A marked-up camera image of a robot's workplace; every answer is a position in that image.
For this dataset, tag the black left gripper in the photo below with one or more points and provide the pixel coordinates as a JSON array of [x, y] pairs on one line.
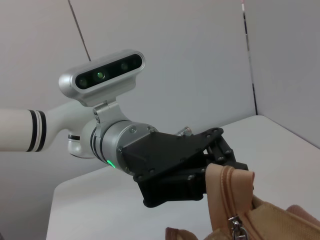
[[162, 160]]

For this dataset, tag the silver metal zipper pull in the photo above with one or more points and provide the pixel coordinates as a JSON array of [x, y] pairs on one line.
[[236, 228]]

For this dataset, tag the khaki canvas food bag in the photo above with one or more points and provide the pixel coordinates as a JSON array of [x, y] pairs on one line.
[[270, 220]]

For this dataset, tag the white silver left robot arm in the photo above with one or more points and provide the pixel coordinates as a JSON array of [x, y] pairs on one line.
[[75, 125]]

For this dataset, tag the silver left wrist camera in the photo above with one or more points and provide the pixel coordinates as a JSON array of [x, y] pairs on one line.
[[105, 75]]

